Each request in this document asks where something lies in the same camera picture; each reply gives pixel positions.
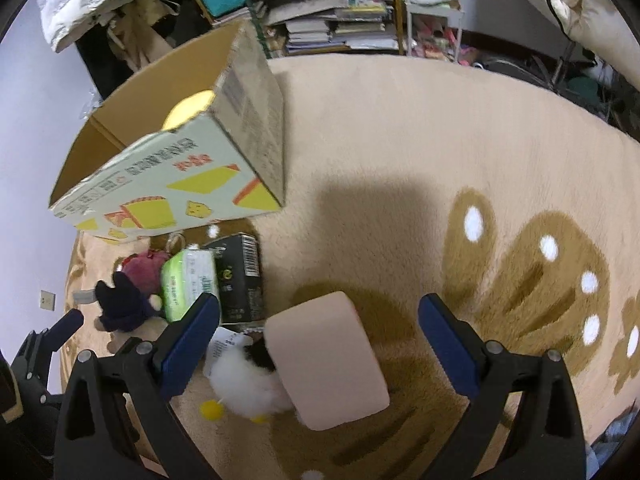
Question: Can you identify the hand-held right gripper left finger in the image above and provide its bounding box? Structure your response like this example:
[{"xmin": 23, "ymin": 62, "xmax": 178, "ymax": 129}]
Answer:
[{"xmin": 52, "ymin": 291, "xmax": 222, "ymax": 480}]

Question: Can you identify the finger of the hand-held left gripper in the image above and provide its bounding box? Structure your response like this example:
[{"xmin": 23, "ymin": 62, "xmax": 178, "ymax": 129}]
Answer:
[{"xmin": 9, "ymin": 309, "xmax": 85, "ymax": 397}]

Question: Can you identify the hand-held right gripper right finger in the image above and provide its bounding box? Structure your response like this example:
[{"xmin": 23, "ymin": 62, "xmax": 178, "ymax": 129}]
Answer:
[{"xmin": 418, "ymin": 293, "xmax": 587, "ymax": 480}]

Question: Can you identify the pink foam block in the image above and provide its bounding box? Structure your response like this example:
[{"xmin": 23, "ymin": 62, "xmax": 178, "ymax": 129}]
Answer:
[{"xmin": 264, "ymin": 291, "xmax": 391, "ymax": 432}]

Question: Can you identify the printed cardboard box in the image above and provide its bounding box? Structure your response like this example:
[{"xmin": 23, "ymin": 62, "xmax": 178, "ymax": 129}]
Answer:
[{"xmin": 48, "ymin": 19, "xmax": 287, "ymax": 246}]

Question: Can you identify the dark blue plush toy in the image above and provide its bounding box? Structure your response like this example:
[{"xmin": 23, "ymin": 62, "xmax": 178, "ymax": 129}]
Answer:
[{"xmin": 95, "ymin": 271, "xmax": 164, "ymax": 334}]

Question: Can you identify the green tissue pack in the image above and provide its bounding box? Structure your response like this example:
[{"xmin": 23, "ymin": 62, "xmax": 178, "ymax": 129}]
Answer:
[{"xmin": 160, "ymin": 249, "xmax": 221, "ymax": 324}]

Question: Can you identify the white plush toy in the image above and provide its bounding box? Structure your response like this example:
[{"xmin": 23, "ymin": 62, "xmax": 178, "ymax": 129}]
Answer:
[{"xmin": 200, "ymin": 327, "xmax": 301, "ymax": 424}]

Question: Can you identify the black carton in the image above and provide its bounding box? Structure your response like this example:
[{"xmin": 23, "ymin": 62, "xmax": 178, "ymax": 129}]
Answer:
[{"xmin": 202, "ymin": 233, "xmax": 266, "ymax": 325}]

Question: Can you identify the maroon plush toy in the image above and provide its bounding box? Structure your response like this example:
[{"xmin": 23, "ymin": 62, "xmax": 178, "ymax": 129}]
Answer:
[{"xmin": 121, "ymin": 252, "xmax": 169, "ymax": 302}]

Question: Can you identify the beige patterned rug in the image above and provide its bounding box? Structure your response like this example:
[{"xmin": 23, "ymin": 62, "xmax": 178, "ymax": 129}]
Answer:
[{"xmin": 60, "ymin": 55, "xmax": 640, "ymax": 480}]

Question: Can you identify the blue grey cloth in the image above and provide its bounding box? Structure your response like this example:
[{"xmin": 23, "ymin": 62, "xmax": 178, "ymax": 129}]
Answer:
[{"xmin": 585, "ymin": 402, "xmax": 640, "ymax": 478}]

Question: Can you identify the yellow plush toy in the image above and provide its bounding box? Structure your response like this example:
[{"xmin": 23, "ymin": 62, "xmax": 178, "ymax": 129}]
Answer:
[{"xmin": 162, "ymin": 90, "xmax": 216, "ymax": 131}]

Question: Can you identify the beige cloth bag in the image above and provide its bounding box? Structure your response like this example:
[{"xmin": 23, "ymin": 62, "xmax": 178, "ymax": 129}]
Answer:
[{"xmin": 106, "ymin": 0, "xmax": 177, "ymax": 73}]

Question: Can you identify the white puffer jacket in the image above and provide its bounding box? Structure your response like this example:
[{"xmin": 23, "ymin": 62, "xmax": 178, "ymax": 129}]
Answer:
[{"xmin": 37, "ymin": 0, "xmax": 153, "ymax": 54}]

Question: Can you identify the white metal rack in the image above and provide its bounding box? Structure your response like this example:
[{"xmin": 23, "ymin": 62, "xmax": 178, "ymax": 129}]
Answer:
[{"xmin": 402, "ymin": 0, "xmax": 465, "ymax": 63}]

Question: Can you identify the wooden bookshelf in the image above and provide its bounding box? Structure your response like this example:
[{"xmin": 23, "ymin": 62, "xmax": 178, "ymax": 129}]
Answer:
[{"xmin": 179, "ymin": 0, "xmax": 407, "ymax": 59}]

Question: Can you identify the stack of books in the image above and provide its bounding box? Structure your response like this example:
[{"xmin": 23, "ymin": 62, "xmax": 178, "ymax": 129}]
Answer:
[{"xmin": 264, "ymin": 0, "xmax": 401, "ymax": 57}]

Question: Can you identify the beige bedding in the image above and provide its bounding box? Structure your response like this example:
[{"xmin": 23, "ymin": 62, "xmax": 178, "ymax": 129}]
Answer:
[{"xmin": 497, "ymin": 0, "xmax": 640, "ymax": 87}]

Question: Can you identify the dark metal frame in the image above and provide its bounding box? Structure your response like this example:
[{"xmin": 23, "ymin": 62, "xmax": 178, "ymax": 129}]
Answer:
[{"xmin": 477, "ymin": 42, "xmax": 618, "ymax": 113}]

